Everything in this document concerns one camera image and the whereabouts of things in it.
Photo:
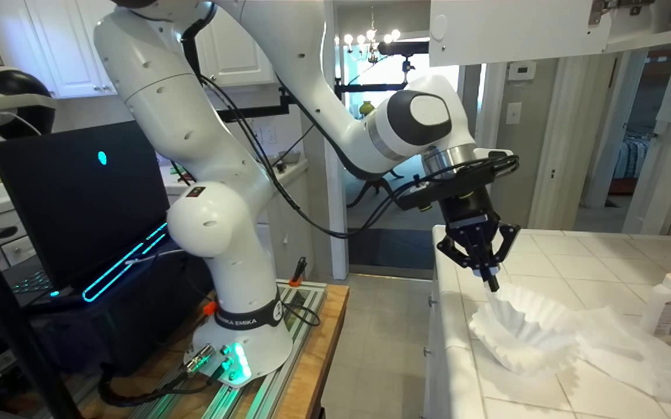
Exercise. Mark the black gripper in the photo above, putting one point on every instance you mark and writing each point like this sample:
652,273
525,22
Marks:
471,209

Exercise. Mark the white paper coffee filter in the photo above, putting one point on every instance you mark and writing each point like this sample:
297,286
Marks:
523,327

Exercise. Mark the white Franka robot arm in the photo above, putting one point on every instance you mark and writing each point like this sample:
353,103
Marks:
220,223

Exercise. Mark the red black clamp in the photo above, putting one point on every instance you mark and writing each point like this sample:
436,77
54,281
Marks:
299,271

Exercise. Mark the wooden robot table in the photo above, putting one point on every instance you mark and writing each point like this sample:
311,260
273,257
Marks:
319,349

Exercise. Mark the clear plastic sheet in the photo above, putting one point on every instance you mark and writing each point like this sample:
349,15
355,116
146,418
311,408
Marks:
638,364

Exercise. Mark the white glue bottle orange cap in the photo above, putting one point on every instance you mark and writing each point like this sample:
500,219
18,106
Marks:
668,306

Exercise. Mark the metal robot mounting plate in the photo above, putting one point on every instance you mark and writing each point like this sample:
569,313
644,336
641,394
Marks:
288,341

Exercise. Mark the white upper cabinet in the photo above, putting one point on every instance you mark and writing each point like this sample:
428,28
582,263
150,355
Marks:
552,27

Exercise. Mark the lit chandelier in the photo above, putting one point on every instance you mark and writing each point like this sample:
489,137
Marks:
370,37

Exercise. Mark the black laptop cyan lights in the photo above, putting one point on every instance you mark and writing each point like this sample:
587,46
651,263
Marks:
80,200

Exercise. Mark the black tripod leg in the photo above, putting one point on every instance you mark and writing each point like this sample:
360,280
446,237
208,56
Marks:
9,334

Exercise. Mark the black white round device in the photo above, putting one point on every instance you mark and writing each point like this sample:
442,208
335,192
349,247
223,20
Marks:
16,95

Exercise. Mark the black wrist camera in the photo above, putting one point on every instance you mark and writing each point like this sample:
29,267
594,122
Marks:
420,199

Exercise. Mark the white light switch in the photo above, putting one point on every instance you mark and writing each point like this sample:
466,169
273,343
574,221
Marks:
513,112

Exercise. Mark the white wall thermostat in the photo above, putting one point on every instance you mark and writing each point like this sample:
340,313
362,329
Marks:
523,71

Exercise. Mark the black exterior camera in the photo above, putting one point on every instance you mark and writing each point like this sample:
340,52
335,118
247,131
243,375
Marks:
404,46

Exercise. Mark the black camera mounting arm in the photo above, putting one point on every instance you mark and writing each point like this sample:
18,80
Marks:
253,112

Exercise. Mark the white kitchen wall cabinets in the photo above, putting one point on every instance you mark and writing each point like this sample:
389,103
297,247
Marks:
47,37

